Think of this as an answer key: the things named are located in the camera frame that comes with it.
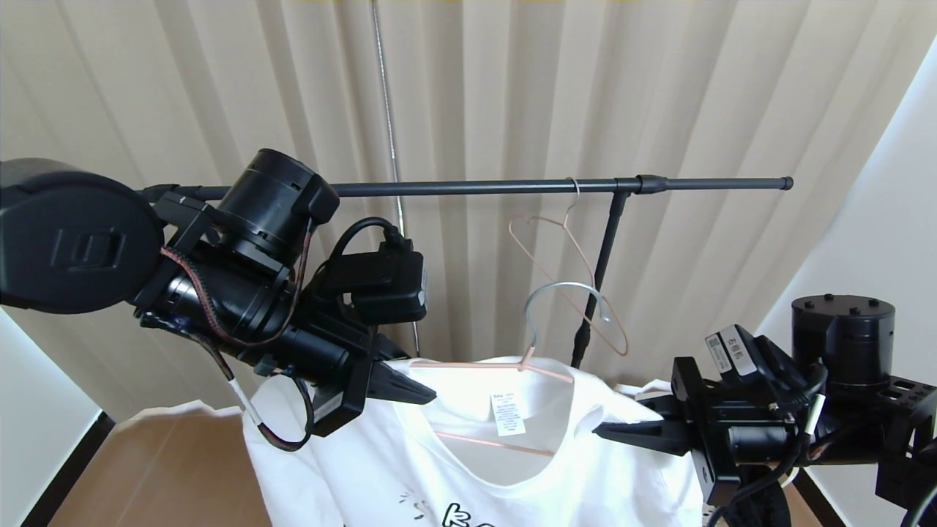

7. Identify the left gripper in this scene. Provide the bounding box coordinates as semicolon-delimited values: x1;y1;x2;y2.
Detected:
157;258;381;438

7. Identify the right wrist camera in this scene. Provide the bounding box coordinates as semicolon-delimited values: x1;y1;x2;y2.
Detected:
635;324;791;419

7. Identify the pink clothes hanger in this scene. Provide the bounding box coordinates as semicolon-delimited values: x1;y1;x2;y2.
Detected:
410;282;610;457
509;178;629;357

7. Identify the white printed T-shirt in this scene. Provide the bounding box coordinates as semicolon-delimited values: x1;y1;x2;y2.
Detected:
242;356;707;527

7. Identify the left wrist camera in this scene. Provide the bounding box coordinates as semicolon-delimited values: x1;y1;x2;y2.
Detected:
315;245;428;361

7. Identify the black clothes rack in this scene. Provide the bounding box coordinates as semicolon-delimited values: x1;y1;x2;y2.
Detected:
139;174;795;369

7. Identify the black cable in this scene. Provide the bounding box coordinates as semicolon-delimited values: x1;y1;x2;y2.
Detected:
704;362;829;527
329;217;408;273

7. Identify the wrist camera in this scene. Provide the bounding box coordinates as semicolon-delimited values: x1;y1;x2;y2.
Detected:
635;324;791;419
315;245;428;361

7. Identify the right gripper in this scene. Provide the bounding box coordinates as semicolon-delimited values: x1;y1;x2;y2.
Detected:
672;356;815;507

